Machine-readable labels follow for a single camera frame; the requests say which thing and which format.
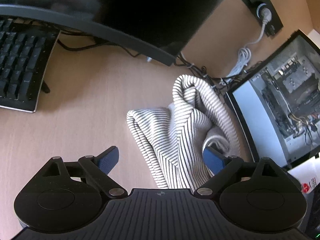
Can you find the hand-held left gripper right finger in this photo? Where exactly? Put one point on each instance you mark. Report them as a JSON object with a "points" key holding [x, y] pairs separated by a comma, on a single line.
{"points": [[213, 160]]}

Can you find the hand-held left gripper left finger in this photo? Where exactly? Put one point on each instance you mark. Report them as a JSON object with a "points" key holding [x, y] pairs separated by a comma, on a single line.
{"points": [[108, 160]]}

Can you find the striped knit garment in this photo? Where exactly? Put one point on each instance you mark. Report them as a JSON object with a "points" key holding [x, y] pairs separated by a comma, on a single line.
{"points": [[172, 135]]}

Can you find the white glass-sided computer case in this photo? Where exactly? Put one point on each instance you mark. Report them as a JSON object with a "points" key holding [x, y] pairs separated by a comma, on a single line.
{"points": [[280, 105]]}

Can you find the white paper with red print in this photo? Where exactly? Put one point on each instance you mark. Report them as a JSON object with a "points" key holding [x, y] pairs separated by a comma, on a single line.
{"points": [[306, 180]]}

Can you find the dark device with green light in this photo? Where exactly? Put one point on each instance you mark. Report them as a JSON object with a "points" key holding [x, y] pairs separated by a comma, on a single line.
{"points": [[313, 217]]}

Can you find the black computer keyboard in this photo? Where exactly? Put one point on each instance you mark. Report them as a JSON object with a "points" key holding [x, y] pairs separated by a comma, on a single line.
{"points": [[20, 62]]}

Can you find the black curved computer monitor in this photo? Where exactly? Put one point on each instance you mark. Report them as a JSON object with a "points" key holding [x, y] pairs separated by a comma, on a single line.
{"points": [[137, 10]]}

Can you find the black wall socket strip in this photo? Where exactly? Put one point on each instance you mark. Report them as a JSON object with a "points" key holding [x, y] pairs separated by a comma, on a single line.
{"points": [[265, 2]]}

